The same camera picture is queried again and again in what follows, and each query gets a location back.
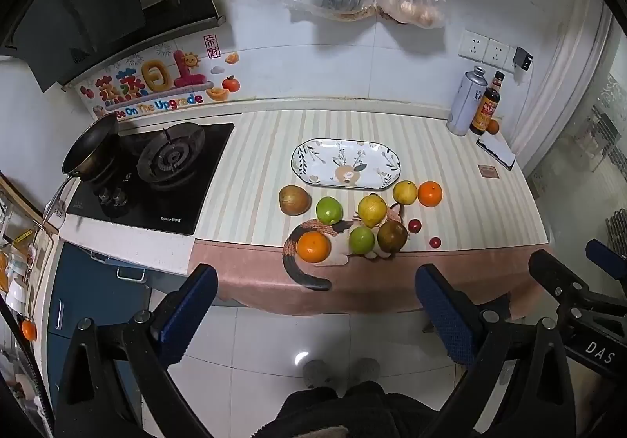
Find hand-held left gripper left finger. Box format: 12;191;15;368
54;263;219;438

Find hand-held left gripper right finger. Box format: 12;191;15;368
414;263;577;438

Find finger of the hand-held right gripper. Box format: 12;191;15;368
585;238;627;274
528;249;627;321

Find dark reddish brown pear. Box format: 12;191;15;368
377;219;409;254

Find green apple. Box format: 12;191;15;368
315;196;342;225
349;225;376;256

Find yellow lemon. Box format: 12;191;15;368
357;192;390;228
393;180;419;207

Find oval floral ceramic plate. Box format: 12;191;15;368
291;138;401;191

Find grey slipper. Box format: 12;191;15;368
350;358;381;388
302;359;340;390

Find blue kitchen cabinet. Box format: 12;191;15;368
42;241;197;419

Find frosted glass door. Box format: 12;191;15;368
526;19;627;235

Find black gas stove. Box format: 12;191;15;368
65;122;236;237

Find black edged white notepad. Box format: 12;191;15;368
475;133;516;171

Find person's dark trouser legs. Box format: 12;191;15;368
251;381;444;438

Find dark sauce bottle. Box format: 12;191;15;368
470;71;506;136

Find cluttered wooden shelf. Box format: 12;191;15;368
0;172;56;321

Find grey metal canister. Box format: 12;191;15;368
446;66;489;137

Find black frying pan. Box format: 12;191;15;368
43;114;123;228

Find black plug adapter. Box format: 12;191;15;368
512;47;534;72

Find white ribbed door frame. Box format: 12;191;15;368
509;0;611;170

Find white wall socket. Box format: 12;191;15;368
459;30;489;62
484;38;517;72

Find colourful wall sticker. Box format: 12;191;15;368
78;33;242;120

